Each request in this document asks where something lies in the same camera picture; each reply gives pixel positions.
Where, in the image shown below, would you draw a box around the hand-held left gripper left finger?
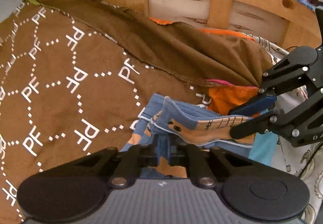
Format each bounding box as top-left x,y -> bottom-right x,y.
73,144 -> 158,187

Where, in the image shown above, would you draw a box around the brown printed blanket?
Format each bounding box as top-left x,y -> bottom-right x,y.
0,0 -> 280,224

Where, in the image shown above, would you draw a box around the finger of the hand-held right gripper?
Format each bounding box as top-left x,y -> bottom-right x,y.
228,48 -> 320,116
229,109 -> 304,139

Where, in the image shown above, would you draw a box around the blue printed pants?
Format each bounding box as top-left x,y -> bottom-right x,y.
119,93 -> 254,179

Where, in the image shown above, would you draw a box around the pink cloth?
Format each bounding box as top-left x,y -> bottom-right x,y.
206,78 -> 233,87

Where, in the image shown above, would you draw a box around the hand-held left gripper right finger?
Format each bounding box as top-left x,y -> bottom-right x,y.
161,143 -> 253,187

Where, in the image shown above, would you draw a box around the white patterned sheet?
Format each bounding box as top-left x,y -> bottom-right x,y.
255,36 -> 323,224

